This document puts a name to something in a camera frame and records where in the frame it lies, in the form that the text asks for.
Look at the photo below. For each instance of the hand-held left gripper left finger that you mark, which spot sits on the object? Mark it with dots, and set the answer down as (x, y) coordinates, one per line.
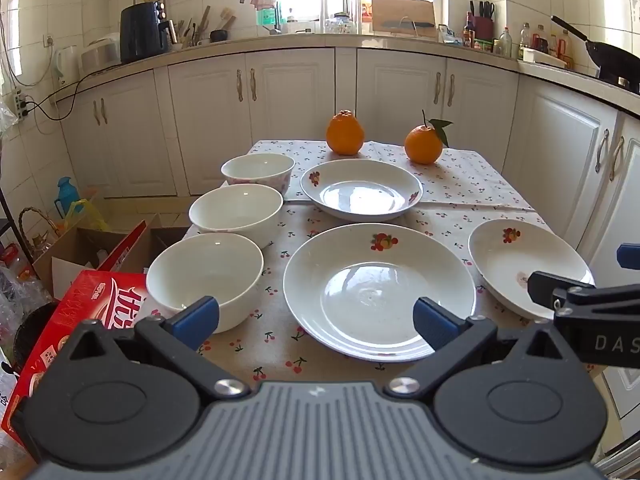
(197, 319)

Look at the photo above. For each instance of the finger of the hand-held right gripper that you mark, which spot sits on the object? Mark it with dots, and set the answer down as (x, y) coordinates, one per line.
(550, 285)
(630, 255)

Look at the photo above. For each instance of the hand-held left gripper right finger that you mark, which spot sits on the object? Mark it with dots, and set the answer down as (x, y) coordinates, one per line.
(434, 325)

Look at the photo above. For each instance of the white bowl pink flowers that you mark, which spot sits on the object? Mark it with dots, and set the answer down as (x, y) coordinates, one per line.
(257, 170)
(200, 270)
(235, 210)

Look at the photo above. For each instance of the white plate fruit print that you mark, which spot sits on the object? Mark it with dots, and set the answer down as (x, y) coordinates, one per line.
(360, 180)
(505, 260)
(350, 260)

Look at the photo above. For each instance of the red cardboard box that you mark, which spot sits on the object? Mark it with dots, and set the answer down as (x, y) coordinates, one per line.
(75, 310)

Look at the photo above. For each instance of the brown cardboard box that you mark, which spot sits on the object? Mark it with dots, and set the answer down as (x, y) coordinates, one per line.
(70, 250)

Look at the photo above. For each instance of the cherry print tablecloth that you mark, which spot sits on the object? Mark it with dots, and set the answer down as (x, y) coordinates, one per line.
(450, 180)

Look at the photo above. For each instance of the yellow plastic bag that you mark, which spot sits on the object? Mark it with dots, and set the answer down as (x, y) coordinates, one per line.
(87, 212)

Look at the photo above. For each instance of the dark round container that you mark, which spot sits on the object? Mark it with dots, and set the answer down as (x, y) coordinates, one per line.
(35, 330)

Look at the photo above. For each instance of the wicker basket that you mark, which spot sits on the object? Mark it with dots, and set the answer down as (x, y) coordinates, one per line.
(40, 250)

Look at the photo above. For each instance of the blue thermos jug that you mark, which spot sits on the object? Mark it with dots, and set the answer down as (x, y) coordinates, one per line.
(67, 200)

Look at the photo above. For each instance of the orange with green leaf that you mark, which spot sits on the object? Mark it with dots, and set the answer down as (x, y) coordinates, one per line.
(422, 145)

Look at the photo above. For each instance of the black wok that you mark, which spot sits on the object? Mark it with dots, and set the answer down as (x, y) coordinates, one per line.
(615, 60)

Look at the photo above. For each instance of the knob-topped orange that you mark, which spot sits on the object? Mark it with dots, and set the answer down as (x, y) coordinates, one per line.
(345, 135)

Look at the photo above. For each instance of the condiment bottle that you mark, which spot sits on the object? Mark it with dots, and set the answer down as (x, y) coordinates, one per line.
(539, 40)
(565, 50)
(524, 37)

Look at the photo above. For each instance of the white condiment tray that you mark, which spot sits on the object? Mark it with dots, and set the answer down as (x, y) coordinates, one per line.
(542, 57)

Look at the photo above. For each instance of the white kitchen cabinets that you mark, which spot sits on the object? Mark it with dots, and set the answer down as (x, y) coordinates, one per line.
(295, 110)

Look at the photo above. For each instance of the clear glass bottle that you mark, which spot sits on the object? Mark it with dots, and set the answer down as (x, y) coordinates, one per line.
(506, 45)

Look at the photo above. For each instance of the dark sauce bottle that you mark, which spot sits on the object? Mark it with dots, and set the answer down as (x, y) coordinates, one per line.
(469, 35)

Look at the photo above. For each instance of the dark red knife block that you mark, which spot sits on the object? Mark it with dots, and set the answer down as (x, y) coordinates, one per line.
(484, 27)

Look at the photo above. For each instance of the white power strip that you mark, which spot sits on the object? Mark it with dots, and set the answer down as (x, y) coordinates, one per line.
(21, 105)

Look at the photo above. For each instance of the white rice cooker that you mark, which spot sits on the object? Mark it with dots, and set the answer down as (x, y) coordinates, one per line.
(100, 55)

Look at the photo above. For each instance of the small black bowl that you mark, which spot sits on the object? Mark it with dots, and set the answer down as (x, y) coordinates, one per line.
(219, 36)

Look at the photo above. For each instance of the white electric kettle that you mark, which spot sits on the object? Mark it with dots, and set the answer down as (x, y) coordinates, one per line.
(67, 62)

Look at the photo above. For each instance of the black air fryer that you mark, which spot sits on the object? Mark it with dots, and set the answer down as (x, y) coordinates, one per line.
(142, 35)

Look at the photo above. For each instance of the beige kitchen countertop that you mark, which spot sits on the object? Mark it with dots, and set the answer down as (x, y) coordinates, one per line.
(300, 41)

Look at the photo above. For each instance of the green dish soap bottle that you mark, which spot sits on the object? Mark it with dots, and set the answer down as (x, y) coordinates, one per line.
(265, 17)

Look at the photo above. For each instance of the wooden cutting board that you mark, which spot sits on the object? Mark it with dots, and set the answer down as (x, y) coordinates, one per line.
(400, 10)

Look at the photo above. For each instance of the glass jar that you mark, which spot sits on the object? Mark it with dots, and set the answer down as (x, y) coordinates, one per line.
(340, 24)

